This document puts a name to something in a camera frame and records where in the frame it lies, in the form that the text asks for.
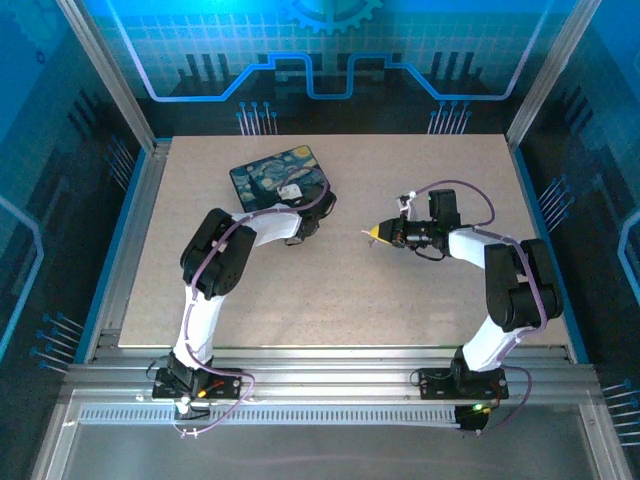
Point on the black connector box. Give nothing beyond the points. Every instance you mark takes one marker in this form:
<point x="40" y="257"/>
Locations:
<point x="472" y="417"/>

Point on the aluminium cross rail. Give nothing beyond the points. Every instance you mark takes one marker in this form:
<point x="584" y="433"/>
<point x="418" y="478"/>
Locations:
<point x="325" y="370"/>

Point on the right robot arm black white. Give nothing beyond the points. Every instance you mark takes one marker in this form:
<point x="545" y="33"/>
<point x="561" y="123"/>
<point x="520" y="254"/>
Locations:
<point x="520" y="300"/>

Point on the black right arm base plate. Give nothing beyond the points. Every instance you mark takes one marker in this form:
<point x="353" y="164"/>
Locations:
<point x="435" y="385"/>

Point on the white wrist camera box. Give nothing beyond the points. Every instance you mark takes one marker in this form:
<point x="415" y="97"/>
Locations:
<point x="291" y="191"/>
<point x="404" y="202"/>

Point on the aluminium frame post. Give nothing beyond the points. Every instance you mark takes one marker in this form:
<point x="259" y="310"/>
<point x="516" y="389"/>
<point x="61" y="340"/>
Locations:
<point x="550" y="75"/>
<point x="107" y="75"/>

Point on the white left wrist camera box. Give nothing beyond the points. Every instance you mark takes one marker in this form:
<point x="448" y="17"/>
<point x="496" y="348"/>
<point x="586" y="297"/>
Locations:
<point x="291" y="191"/>

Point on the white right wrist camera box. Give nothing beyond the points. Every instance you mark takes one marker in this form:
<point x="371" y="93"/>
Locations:
<point x="404" y="202"/>

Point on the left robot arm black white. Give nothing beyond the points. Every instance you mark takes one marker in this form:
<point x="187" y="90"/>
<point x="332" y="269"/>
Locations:
<point x="215" y="260"/>

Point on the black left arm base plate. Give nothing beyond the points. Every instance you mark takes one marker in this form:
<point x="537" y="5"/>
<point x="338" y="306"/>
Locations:
<point x="225" y="387"/>

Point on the starry night print box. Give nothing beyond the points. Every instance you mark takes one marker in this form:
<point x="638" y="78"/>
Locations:
<point x="265" y="175"/>

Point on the aluminium side rail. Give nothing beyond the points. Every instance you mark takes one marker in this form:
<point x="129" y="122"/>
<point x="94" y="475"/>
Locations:
<point x="140" y="225"/>

